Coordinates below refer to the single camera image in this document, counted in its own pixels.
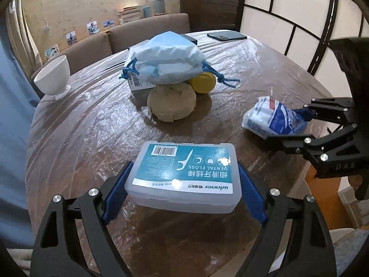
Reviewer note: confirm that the white footed ceramic bowl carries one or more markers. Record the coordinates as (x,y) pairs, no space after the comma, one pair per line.
(54,75)

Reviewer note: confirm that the grey cylinder cup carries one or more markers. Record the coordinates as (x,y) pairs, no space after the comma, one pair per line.
(159,6)

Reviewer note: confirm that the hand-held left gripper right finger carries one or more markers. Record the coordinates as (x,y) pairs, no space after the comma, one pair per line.
(252,196)

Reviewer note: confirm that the beige folded cloth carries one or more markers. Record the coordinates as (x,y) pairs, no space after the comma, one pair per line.
(20,258)

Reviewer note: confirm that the stack of books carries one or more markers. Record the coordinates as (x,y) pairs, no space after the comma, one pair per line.
(131,14)

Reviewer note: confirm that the dark wooden cabinet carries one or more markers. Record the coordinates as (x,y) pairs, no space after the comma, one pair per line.
(210,3)

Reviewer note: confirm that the wide photo with teal border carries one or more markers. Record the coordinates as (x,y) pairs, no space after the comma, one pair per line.
(52,52)

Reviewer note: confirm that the beige round bun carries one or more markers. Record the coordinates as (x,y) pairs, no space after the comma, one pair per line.
(171,102)

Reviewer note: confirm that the black flat tablet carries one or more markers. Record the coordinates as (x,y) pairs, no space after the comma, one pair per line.
(227,36)

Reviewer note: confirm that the clear floss box teal label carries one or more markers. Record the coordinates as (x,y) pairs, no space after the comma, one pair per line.
(184,176)

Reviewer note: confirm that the brown sofa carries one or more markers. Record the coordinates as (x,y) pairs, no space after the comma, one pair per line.
(129,34)

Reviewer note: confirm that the yellow round container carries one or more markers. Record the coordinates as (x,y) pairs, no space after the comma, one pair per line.
(204,82)

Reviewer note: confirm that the beige patterned curtain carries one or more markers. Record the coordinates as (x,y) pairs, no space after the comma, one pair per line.
(20,34)

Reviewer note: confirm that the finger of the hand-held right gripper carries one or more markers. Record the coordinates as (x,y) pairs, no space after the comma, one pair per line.
(304,112)
(288,142)

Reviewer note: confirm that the white and blue tissue pack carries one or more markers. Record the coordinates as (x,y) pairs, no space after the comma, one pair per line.
(274,118)

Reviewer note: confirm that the white box with blue print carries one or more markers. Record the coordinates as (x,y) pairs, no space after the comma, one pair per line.
(138,82)

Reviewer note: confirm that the grey fabric cushion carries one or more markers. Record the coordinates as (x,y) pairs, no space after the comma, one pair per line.
(351,251)

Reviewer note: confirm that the small landscape photo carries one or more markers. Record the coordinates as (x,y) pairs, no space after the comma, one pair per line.
(109,24)

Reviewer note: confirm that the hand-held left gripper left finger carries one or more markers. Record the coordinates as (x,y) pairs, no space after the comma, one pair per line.
(114,196)

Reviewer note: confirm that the upright photo print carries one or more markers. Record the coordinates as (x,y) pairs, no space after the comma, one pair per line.
(71,38)
(92,28)

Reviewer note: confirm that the light blue cylinder cup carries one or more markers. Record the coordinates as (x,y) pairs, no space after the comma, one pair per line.
(147,11)

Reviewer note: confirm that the blue curtain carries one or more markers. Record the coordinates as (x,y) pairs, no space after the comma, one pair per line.
(11,121)

